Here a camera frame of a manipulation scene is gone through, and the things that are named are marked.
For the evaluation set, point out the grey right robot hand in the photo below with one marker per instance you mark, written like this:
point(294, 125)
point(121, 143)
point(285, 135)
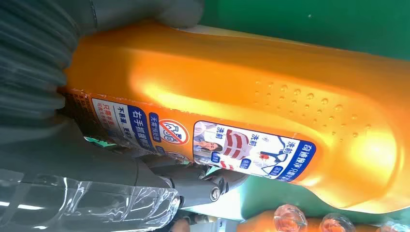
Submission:
point(96, 160)

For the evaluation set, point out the orange detergent bottle clear cap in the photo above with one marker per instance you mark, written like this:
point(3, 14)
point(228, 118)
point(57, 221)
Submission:
point(290, 219)
point(395, 228)
point(336, 224)

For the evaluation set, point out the clear plastic film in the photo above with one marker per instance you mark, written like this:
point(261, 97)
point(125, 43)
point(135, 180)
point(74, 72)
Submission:
point(83, 208)

